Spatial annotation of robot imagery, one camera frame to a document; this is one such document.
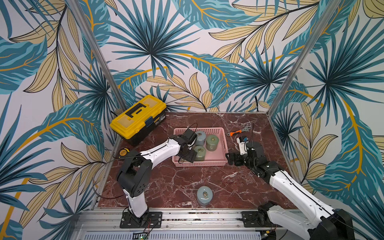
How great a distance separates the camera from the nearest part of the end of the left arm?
0.66m

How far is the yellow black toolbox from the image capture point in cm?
90

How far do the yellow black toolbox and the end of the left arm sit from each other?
335 mm
